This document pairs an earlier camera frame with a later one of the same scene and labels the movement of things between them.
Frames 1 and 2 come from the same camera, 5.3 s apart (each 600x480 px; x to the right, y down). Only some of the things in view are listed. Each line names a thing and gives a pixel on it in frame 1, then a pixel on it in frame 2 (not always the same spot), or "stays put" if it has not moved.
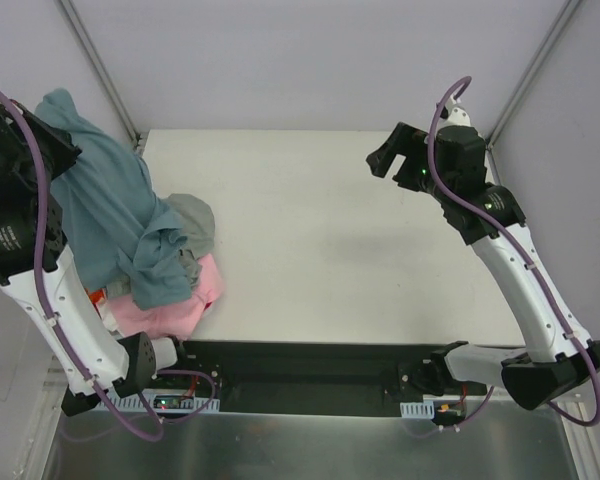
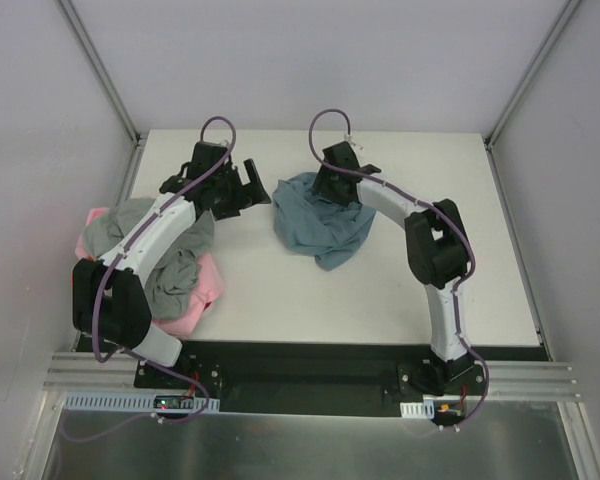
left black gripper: x=55 y=148 to x=238 y=189
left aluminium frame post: x=115 y=96 stays put
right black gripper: x=406 y=156 to x=333 y=181
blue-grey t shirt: x=114 y=222 to x=312 y=224
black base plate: x=278 y=378 stays put
